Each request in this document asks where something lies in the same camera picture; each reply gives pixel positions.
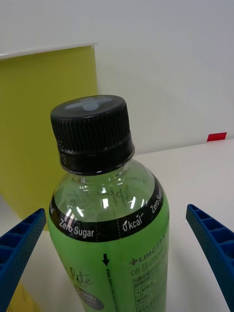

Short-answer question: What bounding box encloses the green label plastic bottle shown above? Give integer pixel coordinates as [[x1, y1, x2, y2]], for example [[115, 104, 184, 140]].
[[47, 95, 170, 312]]

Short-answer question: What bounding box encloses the yellow-green plastic waste bin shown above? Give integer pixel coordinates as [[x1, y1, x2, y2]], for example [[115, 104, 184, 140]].
[[0, 43, 98, 232]]

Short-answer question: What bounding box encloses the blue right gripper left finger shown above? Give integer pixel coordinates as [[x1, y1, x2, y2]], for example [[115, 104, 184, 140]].
[[0, 208, 47, 312]]

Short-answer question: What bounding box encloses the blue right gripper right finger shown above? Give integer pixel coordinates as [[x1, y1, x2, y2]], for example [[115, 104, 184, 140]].
[[186, 204, 234, 312]]

